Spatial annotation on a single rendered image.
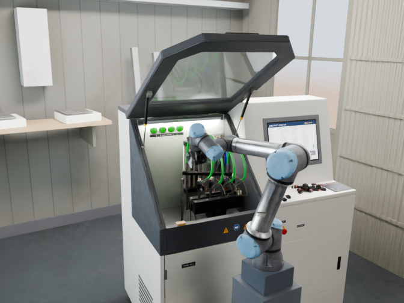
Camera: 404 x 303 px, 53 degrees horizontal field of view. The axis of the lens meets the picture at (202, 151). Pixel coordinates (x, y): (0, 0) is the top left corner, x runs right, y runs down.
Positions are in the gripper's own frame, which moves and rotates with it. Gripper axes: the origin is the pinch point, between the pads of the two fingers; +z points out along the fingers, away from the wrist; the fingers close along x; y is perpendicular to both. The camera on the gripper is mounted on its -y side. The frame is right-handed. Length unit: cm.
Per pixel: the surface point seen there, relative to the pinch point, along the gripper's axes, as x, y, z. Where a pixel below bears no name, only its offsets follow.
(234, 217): 15.1, 25.6, 32.6
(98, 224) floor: -88, -78, 231
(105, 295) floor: -81, 20, 141
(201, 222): -4.7, 25.1, 25.9
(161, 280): -35, 46, 40
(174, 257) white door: -24, 37, 33
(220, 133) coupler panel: 30, -39, 46
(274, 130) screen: 62, -26, 36
